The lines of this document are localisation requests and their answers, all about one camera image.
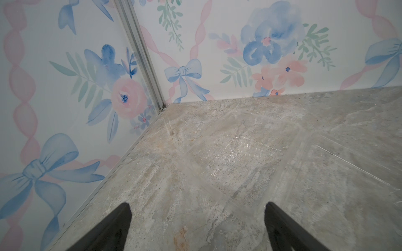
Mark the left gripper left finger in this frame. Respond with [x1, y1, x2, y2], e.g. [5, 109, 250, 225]
[68, 202, 132, 251]

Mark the left aluminium corner post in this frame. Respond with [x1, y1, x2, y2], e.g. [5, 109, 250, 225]
[114, 0, 166, 112]

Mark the clear pepper container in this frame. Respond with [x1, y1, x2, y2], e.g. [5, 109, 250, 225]
[182, 110, 305, 220]

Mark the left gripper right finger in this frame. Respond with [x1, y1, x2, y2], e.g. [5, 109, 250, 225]
[264, 202, 329, 251]

